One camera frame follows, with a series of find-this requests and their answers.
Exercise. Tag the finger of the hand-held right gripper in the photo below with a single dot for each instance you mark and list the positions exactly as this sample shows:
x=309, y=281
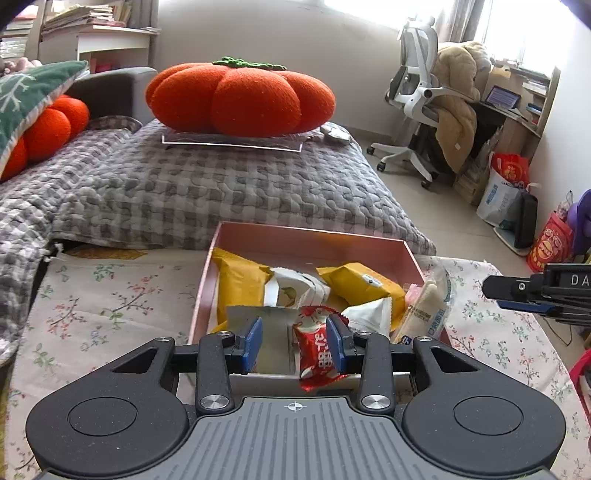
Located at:
x=521, y=305
x=508, y=286

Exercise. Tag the large orange pumpkin cushion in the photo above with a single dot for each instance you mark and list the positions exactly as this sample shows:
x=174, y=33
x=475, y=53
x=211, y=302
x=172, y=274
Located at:
x=240, y=101

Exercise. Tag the clear flat tray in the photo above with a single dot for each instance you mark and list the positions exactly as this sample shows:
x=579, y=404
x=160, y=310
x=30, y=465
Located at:
x=231, y=141

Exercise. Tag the large plain yellow packet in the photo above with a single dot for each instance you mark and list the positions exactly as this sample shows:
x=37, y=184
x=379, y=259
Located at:
x=235, y=281

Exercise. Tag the wooden desk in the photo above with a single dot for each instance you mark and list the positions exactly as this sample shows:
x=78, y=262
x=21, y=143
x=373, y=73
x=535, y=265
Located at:
x=531, y=129

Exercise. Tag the clear biscuit packet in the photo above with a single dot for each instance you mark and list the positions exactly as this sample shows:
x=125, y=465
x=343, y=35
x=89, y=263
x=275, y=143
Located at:
x=429, y=309

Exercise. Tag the red object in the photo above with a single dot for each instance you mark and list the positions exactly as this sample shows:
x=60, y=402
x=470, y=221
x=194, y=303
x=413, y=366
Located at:
x=582, y=374

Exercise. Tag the yellow packet with dark spot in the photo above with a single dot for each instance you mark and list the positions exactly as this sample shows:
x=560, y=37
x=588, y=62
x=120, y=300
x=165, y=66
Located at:
x=360, y=281

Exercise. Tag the green patterned pillow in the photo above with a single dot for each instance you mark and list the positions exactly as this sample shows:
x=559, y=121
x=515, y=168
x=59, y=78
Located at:
x=27, y=101

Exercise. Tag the red printed bag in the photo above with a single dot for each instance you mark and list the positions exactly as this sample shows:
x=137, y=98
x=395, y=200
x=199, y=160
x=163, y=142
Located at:
x=549, y=244

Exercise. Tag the red snack packet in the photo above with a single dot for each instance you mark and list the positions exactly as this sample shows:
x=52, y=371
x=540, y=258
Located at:
x=318, y=350

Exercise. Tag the white bookshelf with books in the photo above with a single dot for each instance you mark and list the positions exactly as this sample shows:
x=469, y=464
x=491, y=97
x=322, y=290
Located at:
x=101, y=37

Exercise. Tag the plain white packet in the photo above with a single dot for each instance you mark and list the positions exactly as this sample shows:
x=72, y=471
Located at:
x=371, y=318

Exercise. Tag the grey checked blanket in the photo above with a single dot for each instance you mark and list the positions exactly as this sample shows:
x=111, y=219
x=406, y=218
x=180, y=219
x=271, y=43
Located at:
x=231, y=184

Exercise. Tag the yellow cloth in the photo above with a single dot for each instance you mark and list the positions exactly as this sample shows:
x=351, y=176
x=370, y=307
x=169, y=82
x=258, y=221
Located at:
x=106, y=253

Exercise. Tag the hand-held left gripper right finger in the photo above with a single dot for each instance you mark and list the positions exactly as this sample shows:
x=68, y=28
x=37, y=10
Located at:
x=336, y=344

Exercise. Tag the pink cardboard box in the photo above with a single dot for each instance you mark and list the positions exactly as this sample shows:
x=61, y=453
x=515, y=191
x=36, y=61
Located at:
x=300, y=240

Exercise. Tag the white newsprint packet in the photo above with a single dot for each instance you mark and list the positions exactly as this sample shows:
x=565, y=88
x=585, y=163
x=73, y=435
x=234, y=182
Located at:
x=295, y=288

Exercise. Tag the purple object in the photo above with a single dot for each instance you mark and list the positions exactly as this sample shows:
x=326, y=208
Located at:
x=581, y=217

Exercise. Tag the white packet with red label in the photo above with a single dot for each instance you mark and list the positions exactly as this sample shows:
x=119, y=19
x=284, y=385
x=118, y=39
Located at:
x=277, y=341

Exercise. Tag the white and blue bag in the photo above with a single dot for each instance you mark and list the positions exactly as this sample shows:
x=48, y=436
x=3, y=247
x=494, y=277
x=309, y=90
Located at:
x=498, y=203

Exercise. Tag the laptop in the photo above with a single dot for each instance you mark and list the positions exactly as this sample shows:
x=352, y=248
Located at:
x=501, y=98

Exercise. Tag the white office chair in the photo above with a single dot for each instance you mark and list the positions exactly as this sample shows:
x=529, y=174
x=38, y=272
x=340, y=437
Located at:
x=415, y=83

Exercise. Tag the pink patterned packet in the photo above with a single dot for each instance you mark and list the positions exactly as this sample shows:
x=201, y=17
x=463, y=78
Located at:
x=413, y=293

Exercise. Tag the small orange pumpkin cushion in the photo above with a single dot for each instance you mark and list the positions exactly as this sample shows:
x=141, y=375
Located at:
x=46, y=129

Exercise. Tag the small grey remote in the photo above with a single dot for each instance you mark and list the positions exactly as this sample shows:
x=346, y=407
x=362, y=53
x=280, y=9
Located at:
x=334, y=134

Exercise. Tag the floral tablecloth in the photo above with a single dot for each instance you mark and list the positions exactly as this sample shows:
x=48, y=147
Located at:
x=101, y=304

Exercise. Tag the black bag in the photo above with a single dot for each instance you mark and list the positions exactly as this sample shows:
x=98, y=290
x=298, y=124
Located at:
x=526, y=221

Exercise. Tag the beige blanket on chair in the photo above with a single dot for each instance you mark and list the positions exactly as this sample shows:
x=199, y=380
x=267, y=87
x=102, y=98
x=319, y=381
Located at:
x=461, y=101

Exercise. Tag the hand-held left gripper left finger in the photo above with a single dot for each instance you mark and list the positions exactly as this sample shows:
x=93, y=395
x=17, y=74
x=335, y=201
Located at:
x=253, y=344

